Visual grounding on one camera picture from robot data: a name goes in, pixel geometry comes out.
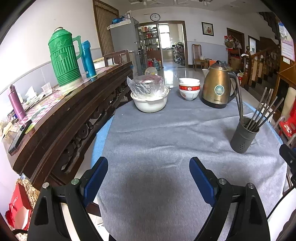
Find dark chopstick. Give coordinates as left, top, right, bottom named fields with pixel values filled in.
left=255, top=98, right=284, bottom=130
left=246, top=87, right=267, bottom=130
left=250, top=88, right=278, bottom=131
left=231, top=77, right=243, bottom=125

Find black smartphone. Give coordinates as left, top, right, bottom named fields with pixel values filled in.
left=8, top=120, right=32, bottom=155

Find green thermos jug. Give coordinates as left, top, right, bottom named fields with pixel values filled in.
left=48, top=27, right=82, bottom=87

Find stacked red white bowls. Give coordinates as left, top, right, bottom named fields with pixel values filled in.
left=179, top=77, right=201, bottom=101

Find wall calendar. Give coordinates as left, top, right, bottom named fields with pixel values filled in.
left=278, top=22, right=295, bottom=61

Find white bowl with plastic bag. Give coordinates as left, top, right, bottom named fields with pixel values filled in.
left=126, top=75, right=170, bottom=113

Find round wall clock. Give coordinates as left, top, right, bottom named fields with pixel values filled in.
left=150, top=13, right=161, bottom=22

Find purple water bottle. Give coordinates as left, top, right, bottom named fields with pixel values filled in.
left=9, top=85, right=26, bottom=121

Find small white fan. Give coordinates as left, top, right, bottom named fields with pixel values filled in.
left=144, top=67, right=158, bottom=75

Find golden electric kettle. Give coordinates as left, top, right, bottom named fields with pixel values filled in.
left=201, top=60, right=238, bottom=108

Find framed flower picture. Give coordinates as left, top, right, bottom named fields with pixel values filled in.
left=201, top=22, right=214, bottom=36

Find dark wooden sideboard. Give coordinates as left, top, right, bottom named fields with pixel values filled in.
left=1, top=62, right=132, bottom=189

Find dark grey utensil cup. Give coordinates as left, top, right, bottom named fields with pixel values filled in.
left=230, top=116, right=259, bottom=154

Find clear plastic cup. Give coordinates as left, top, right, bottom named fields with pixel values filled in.
left=42, top=82, right=53, bottom=96

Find wooden chair far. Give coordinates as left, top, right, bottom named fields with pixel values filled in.
left=192, top=44, right=206, bottom=70

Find red plastic chair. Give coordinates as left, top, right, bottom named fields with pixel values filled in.
left=273, top=113, right=295, bottom=148

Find grey refrigerator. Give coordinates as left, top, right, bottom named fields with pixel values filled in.
left=107, top=18, right=147, bottom=76

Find blue thermos bottle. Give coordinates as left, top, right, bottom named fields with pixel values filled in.
left=81, top=40, right=96, bottom=78

